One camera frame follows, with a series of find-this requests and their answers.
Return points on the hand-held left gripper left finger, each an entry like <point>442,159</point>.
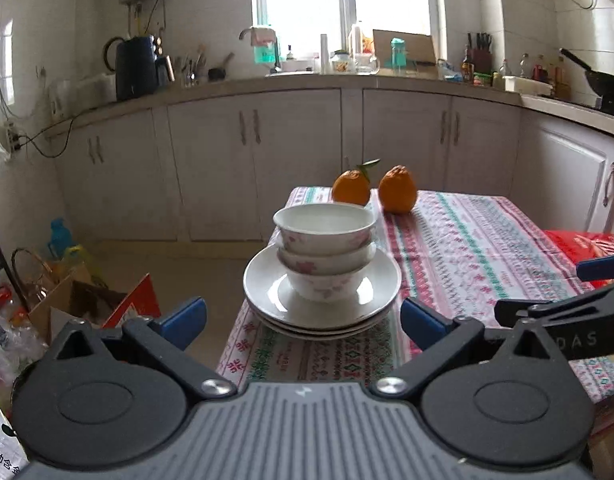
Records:
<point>184,322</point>

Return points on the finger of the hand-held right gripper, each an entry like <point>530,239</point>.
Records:
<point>602,267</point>
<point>522,312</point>

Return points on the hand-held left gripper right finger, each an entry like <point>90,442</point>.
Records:
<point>424,325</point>

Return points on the white plate fruit print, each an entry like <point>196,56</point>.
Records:
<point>387,280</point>
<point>267,321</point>
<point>317,337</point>

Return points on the white bowl pink flowers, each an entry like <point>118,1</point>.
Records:
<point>327,262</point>
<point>324,232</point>
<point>327,287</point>

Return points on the red cardboard box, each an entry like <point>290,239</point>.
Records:
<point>137,302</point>

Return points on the patterned tablecloth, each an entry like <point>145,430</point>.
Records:
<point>462,260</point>

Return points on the blue plastic bottle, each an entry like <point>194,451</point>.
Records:
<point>62,240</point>

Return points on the orange with leaf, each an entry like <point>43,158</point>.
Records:
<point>351,187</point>

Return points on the black wok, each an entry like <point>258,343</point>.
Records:
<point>607,85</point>

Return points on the clear plastic bags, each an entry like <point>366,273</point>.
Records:
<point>2,340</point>

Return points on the cooking oil bottle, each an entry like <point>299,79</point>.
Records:
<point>562,82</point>

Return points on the white kitchen cabinets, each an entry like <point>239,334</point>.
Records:
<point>297,160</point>

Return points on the white plastic tray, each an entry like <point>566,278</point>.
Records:
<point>524,85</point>

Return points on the clear glass bottle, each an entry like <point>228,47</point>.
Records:
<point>524,67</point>

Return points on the dark sauce bottle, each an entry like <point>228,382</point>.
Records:
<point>467,67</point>

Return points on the knife block with knives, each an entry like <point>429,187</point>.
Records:
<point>481,57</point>

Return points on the blue plastic bag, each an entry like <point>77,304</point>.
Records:
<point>449,72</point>

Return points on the white counter appliance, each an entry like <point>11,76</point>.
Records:
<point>87,95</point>

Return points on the small black pot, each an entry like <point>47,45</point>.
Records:
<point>218,72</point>

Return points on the utensil holder with utensils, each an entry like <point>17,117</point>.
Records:
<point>192,70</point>

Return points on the dark blue air fryer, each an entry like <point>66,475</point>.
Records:
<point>137,67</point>

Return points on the kitchen counter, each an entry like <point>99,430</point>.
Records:
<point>297,82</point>

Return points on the glass mug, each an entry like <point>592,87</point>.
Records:
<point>367,63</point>

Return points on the teal water bottle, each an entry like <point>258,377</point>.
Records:
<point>398,55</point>

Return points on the floral glass jar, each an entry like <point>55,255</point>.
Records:
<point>340,62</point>

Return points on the metal faucet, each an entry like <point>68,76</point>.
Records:
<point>274,60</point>

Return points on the brown cardboard sheet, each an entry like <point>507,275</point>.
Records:
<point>417,47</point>

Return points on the orange juice bottle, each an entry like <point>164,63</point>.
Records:
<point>359,40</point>

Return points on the pink cloth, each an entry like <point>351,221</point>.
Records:
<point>262,36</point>

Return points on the kitchen window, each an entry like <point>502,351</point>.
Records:
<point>307,10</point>

